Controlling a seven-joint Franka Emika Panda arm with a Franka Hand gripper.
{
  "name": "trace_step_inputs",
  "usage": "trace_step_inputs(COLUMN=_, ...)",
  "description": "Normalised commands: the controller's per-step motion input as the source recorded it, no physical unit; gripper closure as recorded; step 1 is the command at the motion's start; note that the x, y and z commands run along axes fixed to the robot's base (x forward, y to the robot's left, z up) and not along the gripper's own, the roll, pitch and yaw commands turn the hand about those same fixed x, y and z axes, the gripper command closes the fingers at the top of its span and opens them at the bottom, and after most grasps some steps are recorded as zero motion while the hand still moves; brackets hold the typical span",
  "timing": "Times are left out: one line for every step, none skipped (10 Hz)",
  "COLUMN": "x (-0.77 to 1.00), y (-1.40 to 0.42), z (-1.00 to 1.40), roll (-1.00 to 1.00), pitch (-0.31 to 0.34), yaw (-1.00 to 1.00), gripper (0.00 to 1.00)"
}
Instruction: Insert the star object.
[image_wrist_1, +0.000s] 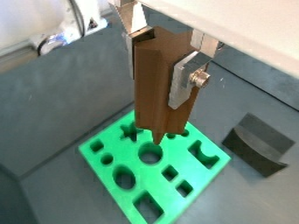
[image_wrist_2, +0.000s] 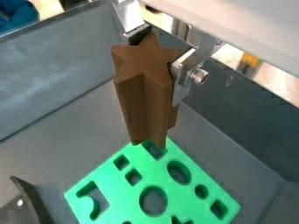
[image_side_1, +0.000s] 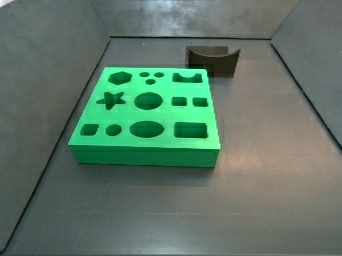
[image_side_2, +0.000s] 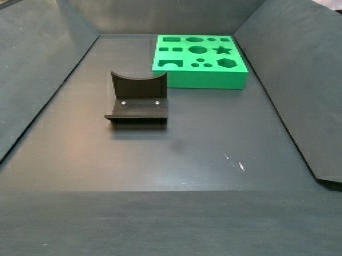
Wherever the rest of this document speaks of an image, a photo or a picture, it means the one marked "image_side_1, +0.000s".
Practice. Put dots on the green shape sorter block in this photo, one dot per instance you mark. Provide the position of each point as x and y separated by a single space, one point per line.
148 116

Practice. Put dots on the black curved foam block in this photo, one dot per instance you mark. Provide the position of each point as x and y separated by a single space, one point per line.
212 58

